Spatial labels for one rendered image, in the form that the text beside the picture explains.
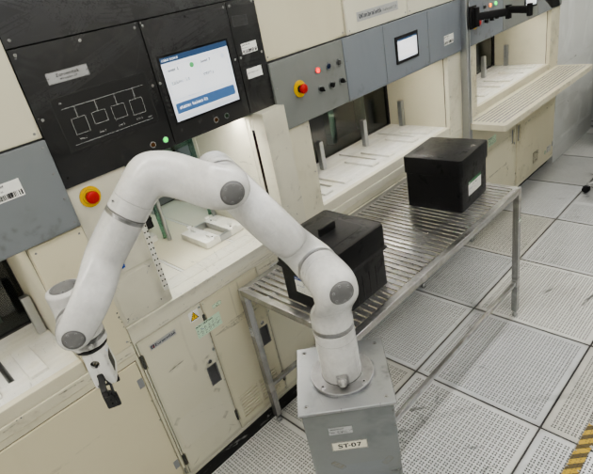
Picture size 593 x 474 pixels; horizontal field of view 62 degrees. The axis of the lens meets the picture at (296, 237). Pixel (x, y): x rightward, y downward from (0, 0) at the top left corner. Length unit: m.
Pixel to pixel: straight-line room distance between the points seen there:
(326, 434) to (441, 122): 2.19
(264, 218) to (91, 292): 0.41
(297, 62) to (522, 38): 2.72
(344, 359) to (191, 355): 0.79
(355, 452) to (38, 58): 1.44
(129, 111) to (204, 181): 0.70
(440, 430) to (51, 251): 1.71
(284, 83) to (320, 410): 1.27
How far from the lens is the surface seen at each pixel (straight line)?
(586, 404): 2.57
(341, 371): 1.47
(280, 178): 2.04
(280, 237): 1.19
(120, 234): 1.12
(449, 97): 3.16
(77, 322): 1.13
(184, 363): 2.05
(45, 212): 1.63
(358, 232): 1.74
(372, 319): 1.74
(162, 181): 1.09
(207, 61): 1.87
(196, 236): 2.27
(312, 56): 2.21
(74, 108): 1.64
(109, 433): 2.01
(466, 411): 2.47
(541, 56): 4.53
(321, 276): 1.24
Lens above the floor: 1.83
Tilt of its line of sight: 27 degrees down
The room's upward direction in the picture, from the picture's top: 12 degrees counter-clockwise
